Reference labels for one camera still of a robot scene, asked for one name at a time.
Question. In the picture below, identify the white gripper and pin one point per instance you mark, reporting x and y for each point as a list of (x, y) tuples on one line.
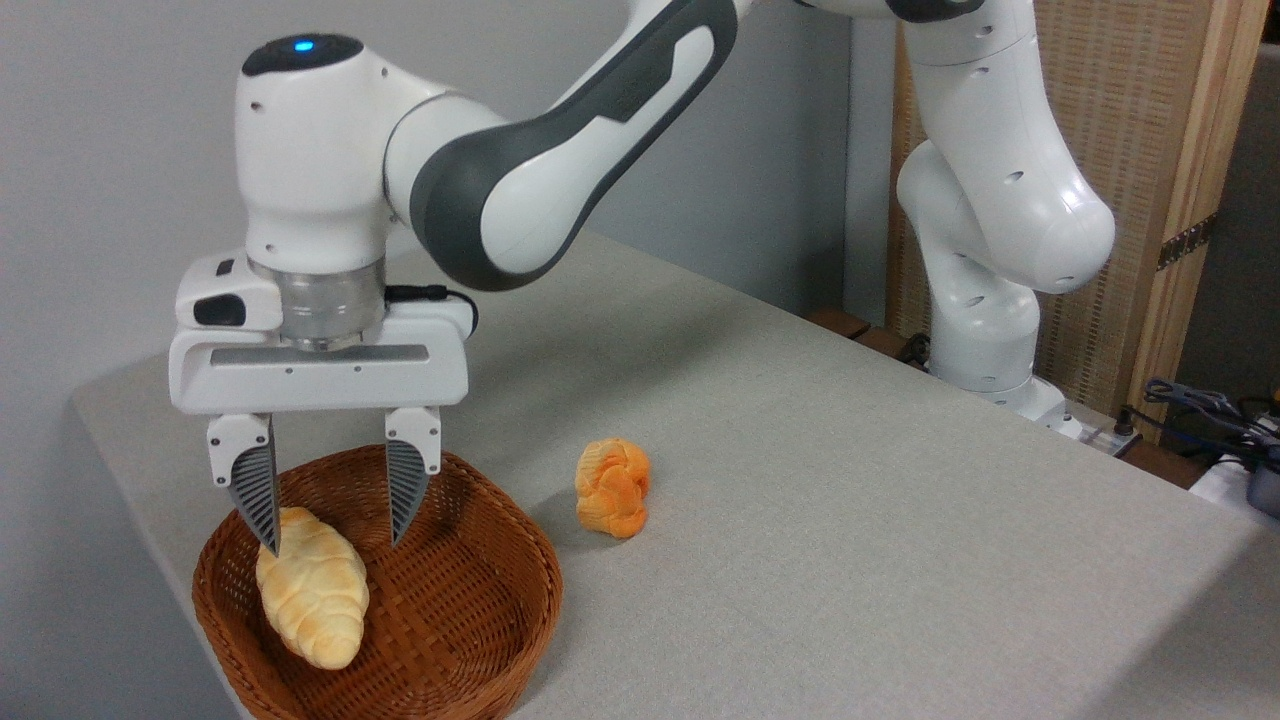
[(320, 375)]

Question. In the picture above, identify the long braided bread loaf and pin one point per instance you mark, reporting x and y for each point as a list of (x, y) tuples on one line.
[(310, 590)]

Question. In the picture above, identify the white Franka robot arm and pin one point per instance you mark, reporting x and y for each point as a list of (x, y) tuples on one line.
[(320, 150)]

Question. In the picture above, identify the orange knot bread roll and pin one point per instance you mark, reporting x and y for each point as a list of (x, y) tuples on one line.
[(612, 488)]

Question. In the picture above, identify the brown wicker basket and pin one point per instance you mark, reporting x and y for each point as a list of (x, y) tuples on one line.
[(450, 600)]

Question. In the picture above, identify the wooden woven screen panel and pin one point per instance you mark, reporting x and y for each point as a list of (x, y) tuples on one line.
[(1130, 100)]

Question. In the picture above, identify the metal screen hinge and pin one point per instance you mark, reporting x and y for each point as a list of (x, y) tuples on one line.
[(1188, 242)]

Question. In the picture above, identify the dark grey partition panel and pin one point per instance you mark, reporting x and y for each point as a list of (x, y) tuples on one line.
[(1235, 250)]

